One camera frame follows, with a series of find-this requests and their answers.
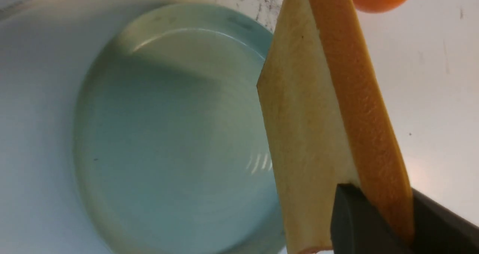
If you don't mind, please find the light blue round plate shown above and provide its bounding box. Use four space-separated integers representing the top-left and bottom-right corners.
73 3 286 254

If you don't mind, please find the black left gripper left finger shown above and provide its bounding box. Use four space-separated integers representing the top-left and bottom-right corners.
330 184 412 254

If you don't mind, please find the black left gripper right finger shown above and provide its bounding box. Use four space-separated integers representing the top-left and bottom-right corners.
412 189 479 254

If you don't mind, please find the toasted bread slice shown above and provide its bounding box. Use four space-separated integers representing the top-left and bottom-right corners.
257 0 415 254

